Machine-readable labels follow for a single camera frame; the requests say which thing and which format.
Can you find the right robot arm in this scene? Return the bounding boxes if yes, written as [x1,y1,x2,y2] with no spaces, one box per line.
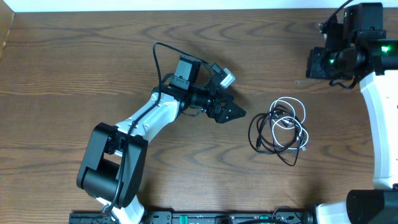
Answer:
[303,1,397,224]

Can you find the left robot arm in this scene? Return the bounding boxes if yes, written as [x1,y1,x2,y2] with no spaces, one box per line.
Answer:
[76,55,246,223]

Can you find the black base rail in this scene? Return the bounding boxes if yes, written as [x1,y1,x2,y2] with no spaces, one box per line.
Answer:
[68,210,318,224]

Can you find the black usb cable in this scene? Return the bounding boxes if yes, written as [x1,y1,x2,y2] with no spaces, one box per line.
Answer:
[248,105,307,167]

